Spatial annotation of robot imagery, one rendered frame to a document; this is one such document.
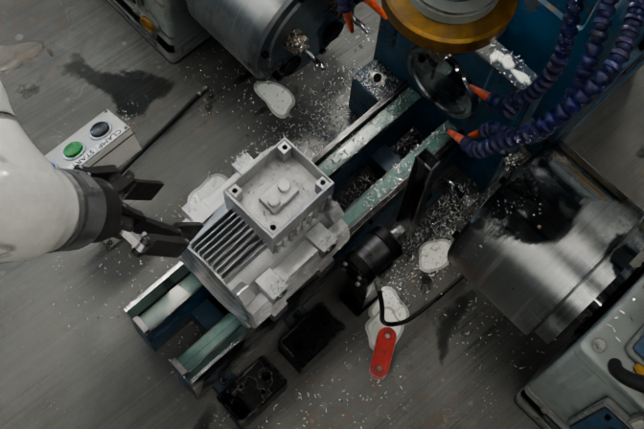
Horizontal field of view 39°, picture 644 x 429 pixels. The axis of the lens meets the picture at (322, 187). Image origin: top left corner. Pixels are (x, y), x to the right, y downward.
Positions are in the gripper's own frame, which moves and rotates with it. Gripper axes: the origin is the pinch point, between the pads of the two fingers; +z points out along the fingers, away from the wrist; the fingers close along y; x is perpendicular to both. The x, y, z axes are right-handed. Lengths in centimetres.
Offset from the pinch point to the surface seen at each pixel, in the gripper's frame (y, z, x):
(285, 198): -7.3, 13.1, -9.2
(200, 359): -11.7, 20.4, 20.0
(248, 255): -9.0, 12.1, 0.1
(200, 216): 0.5, 12.9, 1.5
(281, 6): 15.6, 21.6, -28.1
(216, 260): -7.1, 8.2, 2.7
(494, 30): -14.7, 9.9, -45.0
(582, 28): -19, 33, -54
